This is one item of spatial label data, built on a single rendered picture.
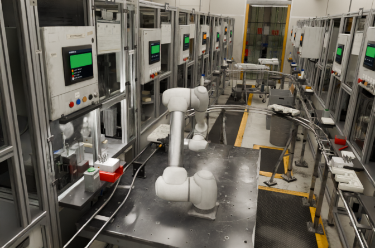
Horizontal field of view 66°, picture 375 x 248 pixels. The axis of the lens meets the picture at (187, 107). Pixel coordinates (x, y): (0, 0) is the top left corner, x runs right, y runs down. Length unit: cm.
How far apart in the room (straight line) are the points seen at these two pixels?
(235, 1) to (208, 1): 88
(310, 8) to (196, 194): 877
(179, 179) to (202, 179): 14
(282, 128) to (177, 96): 304
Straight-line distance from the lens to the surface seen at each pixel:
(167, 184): 188
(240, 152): 287
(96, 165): 192
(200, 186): 186
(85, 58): 175
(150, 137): 260
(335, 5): 1023
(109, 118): 249
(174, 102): 196
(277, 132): 484
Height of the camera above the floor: 188
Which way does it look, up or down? 16 degrees down
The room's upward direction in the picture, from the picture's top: 2 degrees clockwise
